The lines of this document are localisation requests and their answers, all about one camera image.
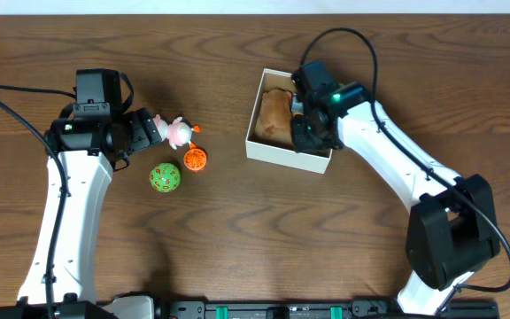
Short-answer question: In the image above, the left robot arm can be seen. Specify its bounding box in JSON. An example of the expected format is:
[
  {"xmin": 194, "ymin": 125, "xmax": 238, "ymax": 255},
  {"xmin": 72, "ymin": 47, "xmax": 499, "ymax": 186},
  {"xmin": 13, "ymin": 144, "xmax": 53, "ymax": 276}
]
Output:
[{"xmin": 0, "ymin": 109, "xmax": 162, "ymax": 318}]

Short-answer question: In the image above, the orange round toy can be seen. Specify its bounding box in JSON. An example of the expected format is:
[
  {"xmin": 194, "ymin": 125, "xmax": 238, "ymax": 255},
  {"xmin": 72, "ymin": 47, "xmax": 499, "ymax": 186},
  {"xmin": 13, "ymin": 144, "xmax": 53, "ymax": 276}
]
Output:
[{"xmin": 183, "ymin": 143, "xmax": 207, "ymax": 173}]

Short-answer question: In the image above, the white cardboard box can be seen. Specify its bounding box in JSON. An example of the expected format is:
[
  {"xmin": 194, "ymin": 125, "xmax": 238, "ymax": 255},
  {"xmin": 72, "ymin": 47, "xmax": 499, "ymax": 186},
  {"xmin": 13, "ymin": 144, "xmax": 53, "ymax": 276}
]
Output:
[{"xmin": 245, "ymin": 68, "xmax": 332, "ymax": 174}]

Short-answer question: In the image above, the green polyhedral dice ball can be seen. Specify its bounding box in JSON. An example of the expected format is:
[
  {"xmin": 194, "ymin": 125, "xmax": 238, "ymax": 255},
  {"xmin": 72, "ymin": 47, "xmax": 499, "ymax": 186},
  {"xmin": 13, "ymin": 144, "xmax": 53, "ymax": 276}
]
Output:
[{"xmin": 149, "ymin": 163, "xmax": 182, "ymax": 193}]

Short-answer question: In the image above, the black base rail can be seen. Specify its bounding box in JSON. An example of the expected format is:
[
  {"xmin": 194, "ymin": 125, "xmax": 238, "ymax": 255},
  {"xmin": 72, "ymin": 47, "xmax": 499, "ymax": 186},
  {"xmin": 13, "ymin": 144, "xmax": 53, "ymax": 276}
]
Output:
[{"xmin": 157, "ymin": 300, "xmax": 500, "ymax": 319}]

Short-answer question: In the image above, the brown plush toy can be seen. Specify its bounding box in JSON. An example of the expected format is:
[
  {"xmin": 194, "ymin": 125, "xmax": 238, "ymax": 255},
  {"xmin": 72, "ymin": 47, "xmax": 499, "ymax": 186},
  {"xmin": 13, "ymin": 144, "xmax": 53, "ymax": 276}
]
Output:
[{"xmin": 255, "ymin": 89, "xmax": 293, "ymax": 149}]

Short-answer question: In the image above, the pink white pig toy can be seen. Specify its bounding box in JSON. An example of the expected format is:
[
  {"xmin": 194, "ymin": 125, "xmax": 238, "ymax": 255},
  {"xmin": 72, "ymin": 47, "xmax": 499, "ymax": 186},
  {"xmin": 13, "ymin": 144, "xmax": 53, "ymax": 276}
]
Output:
[{"xmin": 153, "ymin": 114, "xmax": 200, "ymax": 150}]

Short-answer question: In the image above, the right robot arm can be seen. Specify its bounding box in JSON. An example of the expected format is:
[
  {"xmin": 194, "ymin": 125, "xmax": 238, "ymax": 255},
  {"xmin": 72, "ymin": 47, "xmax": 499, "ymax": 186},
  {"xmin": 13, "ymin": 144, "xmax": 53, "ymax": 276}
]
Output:
[{"xmin": 291, "ymin": 80, "xmax": 503, "ymax": 315}]

